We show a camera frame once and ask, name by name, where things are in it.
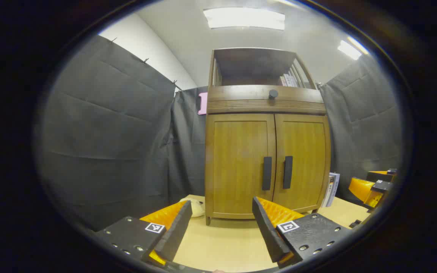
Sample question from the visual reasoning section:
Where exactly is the blue cover book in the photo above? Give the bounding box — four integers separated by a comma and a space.
327, 173, 340, 207

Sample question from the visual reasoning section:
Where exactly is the small ceiling light panel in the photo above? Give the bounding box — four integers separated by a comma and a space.
337, 36, 369, 60

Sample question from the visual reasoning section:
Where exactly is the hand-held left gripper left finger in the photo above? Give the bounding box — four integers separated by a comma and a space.
93, 200, 193, 268

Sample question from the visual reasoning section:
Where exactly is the wooden cabinet door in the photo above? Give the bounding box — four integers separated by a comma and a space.
205, 114, 277, 220
273, 114, 332, 213

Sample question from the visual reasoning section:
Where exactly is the large ceiling light panel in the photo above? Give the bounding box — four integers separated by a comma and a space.
203, 7, 286, 31

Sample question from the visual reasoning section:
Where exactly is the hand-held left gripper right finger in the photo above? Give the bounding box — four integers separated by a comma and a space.
252, 196, 355, 269

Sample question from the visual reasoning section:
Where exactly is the white cover book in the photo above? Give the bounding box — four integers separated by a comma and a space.
320, 174, 333, 208

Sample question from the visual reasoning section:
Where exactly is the wooden double-door shoe cabinet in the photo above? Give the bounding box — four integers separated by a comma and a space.
204, 47, 332, 226

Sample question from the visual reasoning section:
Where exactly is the black door handle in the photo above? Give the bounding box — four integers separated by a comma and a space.
262, 157, 272, 191
283, 156, 293, 189

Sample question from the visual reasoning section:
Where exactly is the cream round object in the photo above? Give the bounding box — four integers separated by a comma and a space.
179, 197, 205, 218

